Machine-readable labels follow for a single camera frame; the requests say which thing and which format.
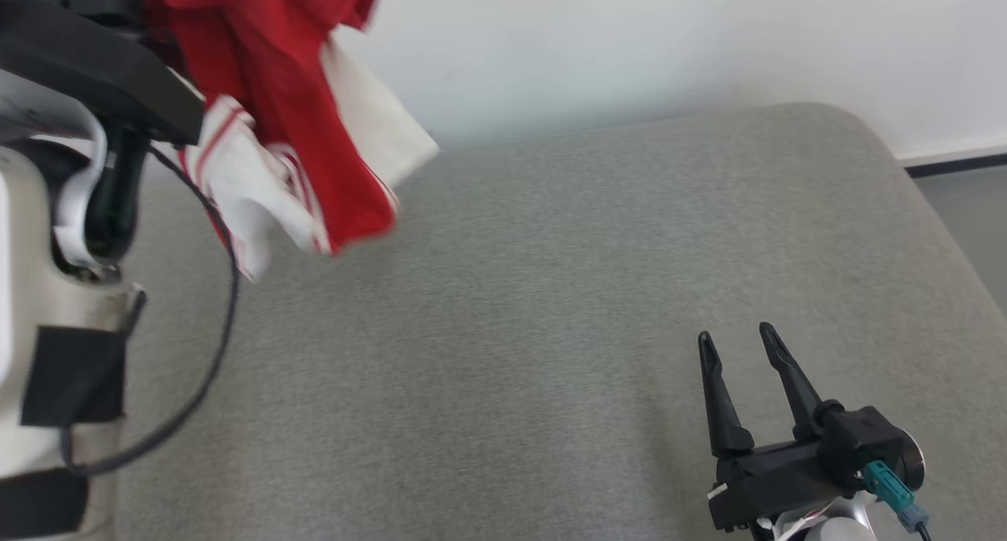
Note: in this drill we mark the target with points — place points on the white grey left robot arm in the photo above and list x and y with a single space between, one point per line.
31 289

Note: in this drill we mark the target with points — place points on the red white basketball jersey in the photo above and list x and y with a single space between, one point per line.
275 93

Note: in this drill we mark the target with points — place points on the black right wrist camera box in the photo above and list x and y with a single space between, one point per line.
857 439

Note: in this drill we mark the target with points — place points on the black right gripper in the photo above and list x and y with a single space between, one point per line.
775 482

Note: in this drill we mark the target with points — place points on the black white skirting board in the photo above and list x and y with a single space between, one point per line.
960 162

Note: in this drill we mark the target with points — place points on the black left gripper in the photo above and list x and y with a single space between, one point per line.
94 73

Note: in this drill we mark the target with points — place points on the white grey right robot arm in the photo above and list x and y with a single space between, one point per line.
842 529

